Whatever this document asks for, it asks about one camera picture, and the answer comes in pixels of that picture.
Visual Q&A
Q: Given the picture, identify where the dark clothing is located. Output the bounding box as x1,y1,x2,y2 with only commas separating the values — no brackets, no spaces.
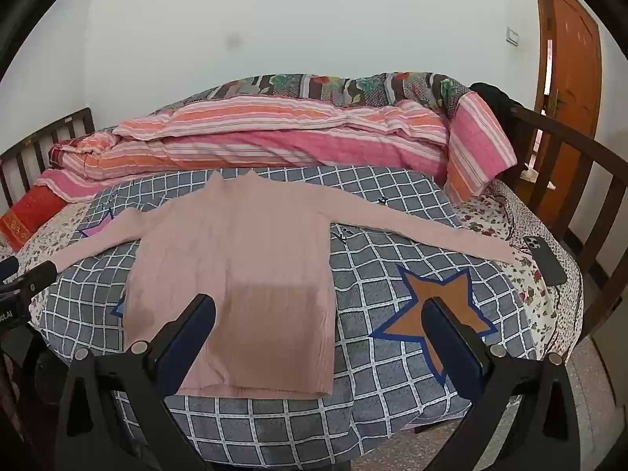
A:
468,82,526,123

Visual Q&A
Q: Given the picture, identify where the wooden bed headboard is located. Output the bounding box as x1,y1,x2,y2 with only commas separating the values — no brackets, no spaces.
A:
0,107,96,197

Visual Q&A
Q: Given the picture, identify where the red embroidered pillow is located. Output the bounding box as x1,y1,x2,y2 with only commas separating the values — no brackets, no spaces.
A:
0,186,67,251

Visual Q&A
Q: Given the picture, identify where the floral bed sheet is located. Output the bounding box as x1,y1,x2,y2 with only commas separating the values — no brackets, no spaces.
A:
0,179,584,354

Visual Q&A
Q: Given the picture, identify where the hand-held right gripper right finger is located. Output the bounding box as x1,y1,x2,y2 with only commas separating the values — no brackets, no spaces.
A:
422,297,582,471

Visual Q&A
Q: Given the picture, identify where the pink knit sweater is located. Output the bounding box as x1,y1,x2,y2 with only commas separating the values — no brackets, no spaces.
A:
49,169,516,398

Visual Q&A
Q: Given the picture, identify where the pink orange striped quilt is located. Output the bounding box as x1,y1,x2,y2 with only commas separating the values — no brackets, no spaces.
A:
37,92,518,207

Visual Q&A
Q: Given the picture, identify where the red plaid pillow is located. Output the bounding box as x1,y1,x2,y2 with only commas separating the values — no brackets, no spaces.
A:
48,138,106,170

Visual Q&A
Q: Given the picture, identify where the wooden door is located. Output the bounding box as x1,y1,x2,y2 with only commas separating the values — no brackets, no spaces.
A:
530,0,603,212

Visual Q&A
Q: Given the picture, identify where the floral patchwork quilt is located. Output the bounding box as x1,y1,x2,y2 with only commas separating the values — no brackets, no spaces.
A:
199,73,474,119

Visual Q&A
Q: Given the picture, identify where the black smartphone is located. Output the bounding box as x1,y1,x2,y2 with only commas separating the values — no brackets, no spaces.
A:
522,235,569,287

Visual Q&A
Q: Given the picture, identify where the grey checked star blanket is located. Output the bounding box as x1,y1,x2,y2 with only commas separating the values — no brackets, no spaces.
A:
29,164,538,457

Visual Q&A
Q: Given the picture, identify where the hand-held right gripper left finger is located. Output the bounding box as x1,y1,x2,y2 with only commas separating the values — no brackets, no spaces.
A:
55,293,217,471

